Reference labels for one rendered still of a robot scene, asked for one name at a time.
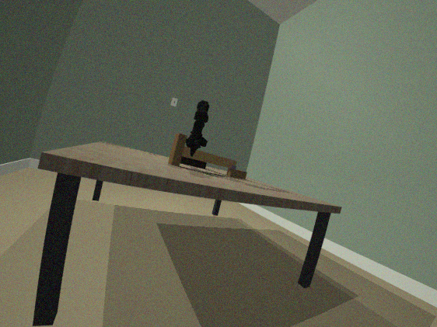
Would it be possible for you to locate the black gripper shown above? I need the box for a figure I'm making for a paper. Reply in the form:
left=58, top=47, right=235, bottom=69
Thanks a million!
left=185, top=130, right=206, bottom=157

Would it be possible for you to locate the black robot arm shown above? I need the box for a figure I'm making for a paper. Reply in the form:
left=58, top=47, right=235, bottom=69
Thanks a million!
left=193, top=100, right=209, bottom=144

